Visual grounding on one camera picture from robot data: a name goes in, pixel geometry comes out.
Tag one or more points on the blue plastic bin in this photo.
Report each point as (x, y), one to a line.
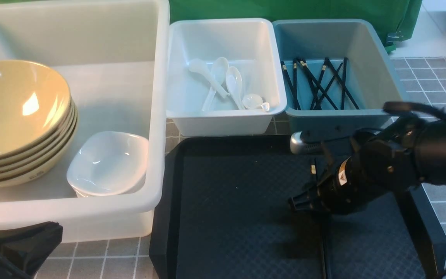
(371, 78)

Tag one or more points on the yellow noodle bowl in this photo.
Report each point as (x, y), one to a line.
(33, 100)

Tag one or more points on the large translucent white bin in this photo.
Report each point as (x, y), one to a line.
(114, 56)

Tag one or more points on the white spoon front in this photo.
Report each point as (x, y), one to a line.
(255, 101)

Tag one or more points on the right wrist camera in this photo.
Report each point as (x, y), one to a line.
(299, 146)

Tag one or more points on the white soup spoon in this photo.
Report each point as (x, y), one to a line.
(234, 84)

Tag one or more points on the top stacked yellow bowl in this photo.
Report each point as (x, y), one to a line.
(41, 145)

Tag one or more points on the small white plastic bin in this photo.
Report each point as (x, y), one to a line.
(249, 44)

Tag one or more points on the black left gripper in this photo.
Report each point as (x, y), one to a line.
(24, 250)

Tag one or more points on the stacked yellow bowl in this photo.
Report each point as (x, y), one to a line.
(41, 145)
(21, 170)
(17, 164)
(46, 163)

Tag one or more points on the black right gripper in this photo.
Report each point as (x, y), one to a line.
(375, 168)

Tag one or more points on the black serving tray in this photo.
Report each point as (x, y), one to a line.
(224, 214)

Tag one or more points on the white square dish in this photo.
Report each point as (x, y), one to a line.
(109, 162)
(129, 191)

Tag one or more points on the black chopstick in bin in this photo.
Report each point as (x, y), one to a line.
(343, 83)
(316, 104)
(295, 86)
(312, 80)
(286, 77)
(340, 76)

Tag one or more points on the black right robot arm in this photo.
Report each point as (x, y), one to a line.
(419, 126)

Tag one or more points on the bottom stacked yellow bowl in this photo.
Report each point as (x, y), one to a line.
(46, 163)

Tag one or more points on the white spoon in bin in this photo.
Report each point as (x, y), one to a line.
(200, 67)

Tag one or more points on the stacked white square dish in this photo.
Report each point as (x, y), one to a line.
(129, 191)

